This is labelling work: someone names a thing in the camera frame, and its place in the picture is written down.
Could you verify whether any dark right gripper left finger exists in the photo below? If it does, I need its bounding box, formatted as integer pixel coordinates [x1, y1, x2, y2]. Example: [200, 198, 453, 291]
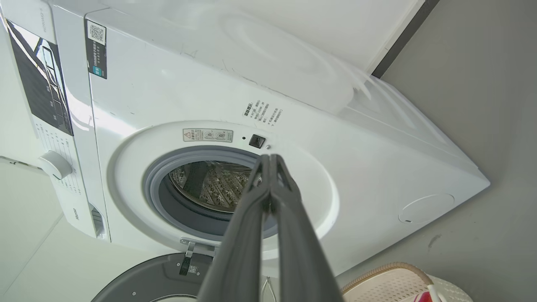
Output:
[197, 154, 271, 302]

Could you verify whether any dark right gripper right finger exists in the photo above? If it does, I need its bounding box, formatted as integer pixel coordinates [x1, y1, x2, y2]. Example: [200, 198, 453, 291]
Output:
[271, 155, 344, 302]

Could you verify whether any stainless steel washing machine drum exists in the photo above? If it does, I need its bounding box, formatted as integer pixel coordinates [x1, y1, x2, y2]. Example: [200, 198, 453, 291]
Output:
[169, 161, 263, 213]

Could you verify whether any cream perforated laundry basket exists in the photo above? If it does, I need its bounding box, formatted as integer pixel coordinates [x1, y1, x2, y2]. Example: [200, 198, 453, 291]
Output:
[341, 262, 474, 302]

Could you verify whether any black round washer door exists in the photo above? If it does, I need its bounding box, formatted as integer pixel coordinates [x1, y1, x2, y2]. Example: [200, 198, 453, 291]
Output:
[90, 252, 279, 302]

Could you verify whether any white washing machine dial knob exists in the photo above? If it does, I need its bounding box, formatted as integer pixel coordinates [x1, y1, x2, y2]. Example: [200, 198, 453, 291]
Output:
[39, 151, 73, 180]

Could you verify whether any black glossy display panel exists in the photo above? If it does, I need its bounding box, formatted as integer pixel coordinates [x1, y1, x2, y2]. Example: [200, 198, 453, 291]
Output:
[5, 19, 74, 137]

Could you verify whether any silver metal door hinge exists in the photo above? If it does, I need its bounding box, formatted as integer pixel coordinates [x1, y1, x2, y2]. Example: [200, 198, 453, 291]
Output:
[180, 237, 216, 276]

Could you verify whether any grey rubber door gasket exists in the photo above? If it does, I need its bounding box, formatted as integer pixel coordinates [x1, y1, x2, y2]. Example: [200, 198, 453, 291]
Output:
[143, 146, 279, 242]

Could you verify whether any white front-load washing machine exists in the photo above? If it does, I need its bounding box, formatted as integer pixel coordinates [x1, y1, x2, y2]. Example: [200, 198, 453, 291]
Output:
[0, 0, 490, 279]

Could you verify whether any grey warning label sticker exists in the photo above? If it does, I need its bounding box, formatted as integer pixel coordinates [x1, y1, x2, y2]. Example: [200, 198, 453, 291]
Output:
[182, 128, 234, 143]

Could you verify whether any round white filter cover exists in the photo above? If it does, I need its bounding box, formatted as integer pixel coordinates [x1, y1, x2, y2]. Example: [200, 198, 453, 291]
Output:
[398, 193, 455, 224]

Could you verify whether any white and black baseboard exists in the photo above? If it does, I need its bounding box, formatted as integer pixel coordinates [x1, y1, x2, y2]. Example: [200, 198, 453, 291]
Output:
[367, 0, 440, 79]

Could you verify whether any black QR code sticker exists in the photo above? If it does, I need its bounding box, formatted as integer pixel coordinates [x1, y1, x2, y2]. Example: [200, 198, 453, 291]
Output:
[85, 20, 107, 79]

